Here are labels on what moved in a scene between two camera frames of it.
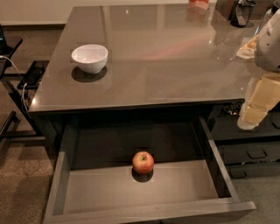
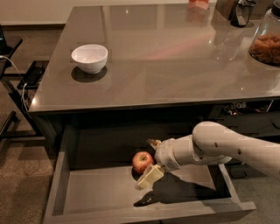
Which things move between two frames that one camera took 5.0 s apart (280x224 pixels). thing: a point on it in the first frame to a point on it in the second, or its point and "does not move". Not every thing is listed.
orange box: [199, 3] does not move
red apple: [143, 162] does not move
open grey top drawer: [90, 179] does not move
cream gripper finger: [263, 94] to [164, 156]
